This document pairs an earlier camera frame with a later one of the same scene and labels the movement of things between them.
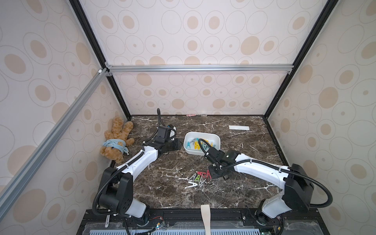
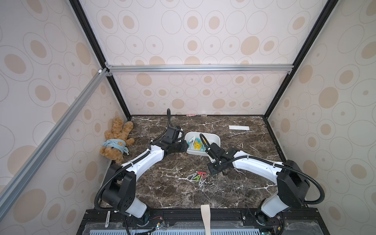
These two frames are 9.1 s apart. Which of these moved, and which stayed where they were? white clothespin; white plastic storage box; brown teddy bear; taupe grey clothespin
Moved: white clothespin
Stayed: white plastic storage box; taupe grey clothespin; brown teddy bear
